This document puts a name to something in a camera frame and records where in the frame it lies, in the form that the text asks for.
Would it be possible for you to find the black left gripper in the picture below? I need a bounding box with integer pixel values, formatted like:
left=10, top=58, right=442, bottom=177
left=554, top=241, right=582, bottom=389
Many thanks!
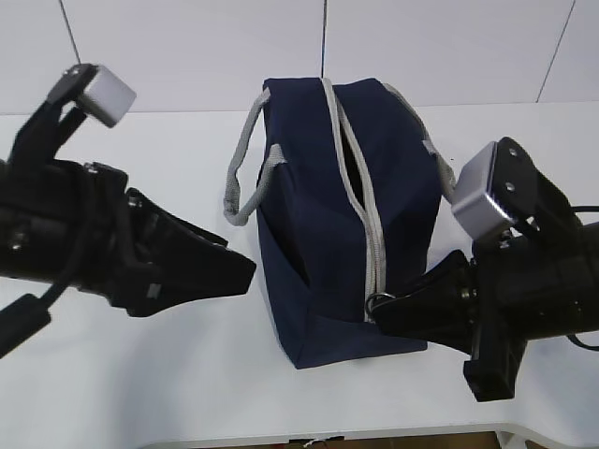
left=1, top=160, right=256, bottom=318

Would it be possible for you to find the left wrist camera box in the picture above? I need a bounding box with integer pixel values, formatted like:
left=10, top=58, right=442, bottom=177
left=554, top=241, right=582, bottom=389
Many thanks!
left=8, top=63, right=138, bottom=165

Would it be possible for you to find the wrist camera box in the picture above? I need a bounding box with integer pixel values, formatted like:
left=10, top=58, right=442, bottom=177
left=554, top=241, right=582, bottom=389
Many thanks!
left=451, top=137, right=579, bottom=244
left=8, top=63, right=138, bottom=165

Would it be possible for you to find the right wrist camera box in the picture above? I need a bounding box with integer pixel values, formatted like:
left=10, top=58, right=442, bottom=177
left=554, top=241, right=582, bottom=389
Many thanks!
left=451, top=137, right=579, bottom=244

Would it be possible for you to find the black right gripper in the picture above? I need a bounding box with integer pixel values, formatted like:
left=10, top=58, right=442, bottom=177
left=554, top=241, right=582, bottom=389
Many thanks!
left=373, top=220, right=598, bottom=402

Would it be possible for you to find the navy blue lunch bag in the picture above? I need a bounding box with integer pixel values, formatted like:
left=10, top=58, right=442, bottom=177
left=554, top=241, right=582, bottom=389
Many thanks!
left=224, top=78, right=455, bottom=369

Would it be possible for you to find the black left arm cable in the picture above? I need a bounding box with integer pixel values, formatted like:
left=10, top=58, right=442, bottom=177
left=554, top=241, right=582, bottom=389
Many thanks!
left=0, top=186, right=127, bottom=361

